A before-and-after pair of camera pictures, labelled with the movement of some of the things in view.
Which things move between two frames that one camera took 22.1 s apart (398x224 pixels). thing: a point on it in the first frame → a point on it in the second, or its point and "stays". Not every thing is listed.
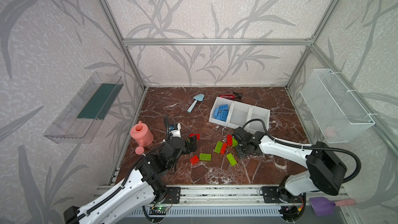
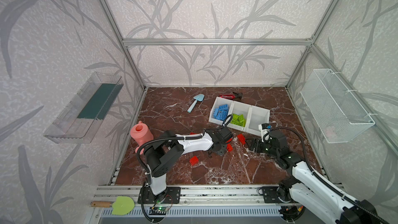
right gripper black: (241, 144) → (257, 144)
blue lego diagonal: (215, 112) stays
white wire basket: (340, 116) stays
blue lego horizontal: (223, 107) stays
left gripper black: (189, 144) → (220, 146)
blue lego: (223, 115) stays
